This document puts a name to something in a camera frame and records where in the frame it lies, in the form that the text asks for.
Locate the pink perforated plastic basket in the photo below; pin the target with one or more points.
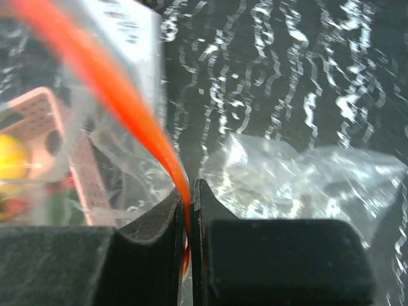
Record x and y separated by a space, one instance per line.
58 145

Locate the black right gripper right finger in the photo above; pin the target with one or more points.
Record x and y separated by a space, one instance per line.
274 261

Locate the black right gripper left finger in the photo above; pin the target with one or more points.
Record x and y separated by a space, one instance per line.
137 264

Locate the clear orange-zip bag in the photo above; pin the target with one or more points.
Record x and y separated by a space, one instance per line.
111 85

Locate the yellow mango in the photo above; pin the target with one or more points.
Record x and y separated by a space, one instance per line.
14 158

